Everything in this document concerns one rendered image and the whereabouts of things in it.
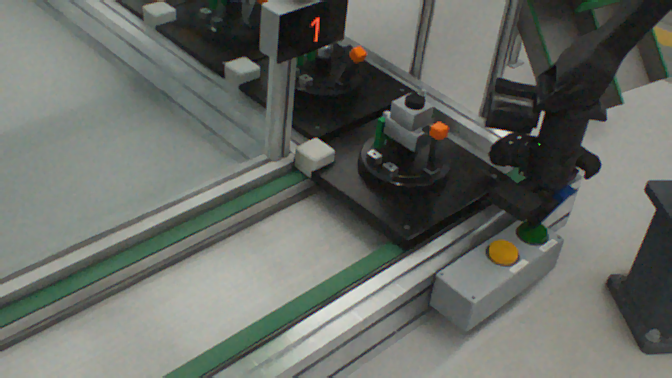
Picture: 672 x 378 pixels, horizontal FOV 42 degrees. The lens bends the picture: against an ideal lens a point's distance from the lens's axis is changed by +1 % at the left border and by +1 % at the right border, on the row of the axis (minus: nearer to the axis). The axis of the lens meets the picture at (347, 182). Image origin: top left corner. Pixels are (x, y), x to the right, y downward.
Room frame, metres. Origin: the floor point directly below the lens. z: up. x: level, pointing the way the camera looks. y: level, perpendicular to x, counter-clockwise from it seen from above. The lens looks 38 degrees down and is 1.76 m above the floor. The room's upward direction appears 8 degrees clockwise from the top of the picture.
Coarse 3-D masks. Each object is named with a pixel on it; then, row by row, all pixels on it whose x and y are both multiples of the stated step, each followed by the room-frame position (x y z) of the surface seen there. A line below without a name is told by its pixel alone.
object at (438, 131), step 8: (424, 128) 1.05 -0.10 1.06; (432, 128) 1.04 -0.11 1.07; (440, 128) 1.04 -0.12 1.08; (432, 136) 1.04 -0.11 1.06; (440, 136) 1.03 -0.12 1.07; (432, 144) 1.04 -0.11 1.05; (440, 144) 1.04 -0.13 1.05; (432, 152) 1.04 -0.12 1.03; (440, 152) 1.04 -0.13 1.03; (432, 160) 1.04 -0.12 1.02; (432, 168) 1.04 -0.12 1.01
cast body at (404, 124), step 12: (408, 96) 1.08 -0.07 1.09; (420, 96) 1.09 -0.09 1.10; (396, 108) 1.07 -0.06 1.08; (408, 108) 1.06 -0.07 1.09; (420, 108) 1.07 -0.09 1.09; (432, 108) 1.08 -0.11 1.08; (396, 120) 1.07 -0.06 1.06; (408, 120) 1.05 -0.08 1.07; (420, 120) 1.06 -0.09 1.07; (384, 132) 1.08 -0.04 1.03; (396, 132) 1.07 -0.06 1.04; (408, 132) 1.05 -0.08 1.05; (420, 132) 1.05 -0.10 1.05; (408, 144) 1.05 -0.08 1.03; (420, 144) 1.05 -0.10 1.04
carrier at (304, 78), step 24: (336, 48) 1.35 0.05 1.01; (312, 72) 1.29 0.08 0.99; (336, 72) 1.30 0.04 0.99; (360, 72) 1.31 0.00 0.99; (384, 72) 1.35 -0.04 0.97; (312, 96) 1.22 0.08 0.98; (336, 96) 1.23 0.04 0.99; (360, 96) 1.26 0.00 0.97; (384, 96) 1.27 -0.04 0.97; (312, 120) 1.17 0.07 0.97; (336, 120) 1.18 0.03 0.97; (360, 120) 1.20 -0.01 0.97
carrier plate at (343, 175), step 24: (336, 144) 1.11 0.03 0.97; (360, 144) 1.12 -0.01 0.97; (456, 144) 1.16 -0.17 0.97; (336, 168) 1.05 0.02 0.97; (456, 168) 1.09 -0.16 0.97; (480, 168) 1.10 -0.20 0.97; (336, 192) 1.00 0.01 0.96; (360, 192) 1.00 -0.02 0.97; (384, 192) 1.01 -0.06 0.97; (456, 192) 1.03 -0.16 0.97; (480, 192) 1.04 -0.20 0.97; (360, 216) 0.97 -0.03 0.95; (384, 216) 0.95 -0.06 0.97; (408, 216) 0.96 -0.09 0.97; (432, 216) 0.97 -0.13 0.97; (456, 216) 0.99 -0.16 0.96; (408, 240) 0.91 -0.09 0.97
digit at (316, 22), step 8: (320, 8) 1.05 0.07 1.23; (328, 8) 1.06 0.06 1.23; (304, 16) 1.03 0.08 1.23; (312, 16) 1.04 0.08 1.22; (320, 16) 1.05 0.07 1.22; (304, 24) 1.03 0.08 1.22; (312, 24) 1.04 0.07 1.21; (320, 24) 1.05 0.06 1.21; (304, 32) 1.03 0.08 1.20; (312, 32) 1.04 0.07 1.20; (320, 32) 1.05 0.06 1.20; (304, 40) 1.03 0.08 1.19; (312, 40) 1.04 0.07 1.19; (320, 40) 1.05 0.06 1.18; (304, 48) 1.03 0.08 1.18; (312, 48) 1.04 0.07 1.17
